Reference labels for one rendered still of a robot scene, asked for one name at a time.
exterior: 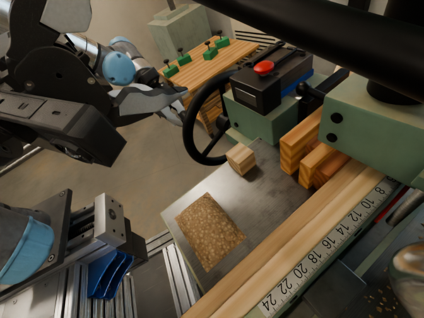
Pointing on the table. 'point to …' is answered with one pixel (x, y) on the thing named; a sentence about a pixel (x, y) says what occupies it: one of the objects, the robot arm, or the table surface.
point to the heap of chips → (209, 230)
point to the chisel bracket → (374, 130)
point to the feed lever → (341, 37)
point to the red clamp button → (264, 67)
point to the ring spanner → (264, 53)
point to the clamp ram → (305, 103)
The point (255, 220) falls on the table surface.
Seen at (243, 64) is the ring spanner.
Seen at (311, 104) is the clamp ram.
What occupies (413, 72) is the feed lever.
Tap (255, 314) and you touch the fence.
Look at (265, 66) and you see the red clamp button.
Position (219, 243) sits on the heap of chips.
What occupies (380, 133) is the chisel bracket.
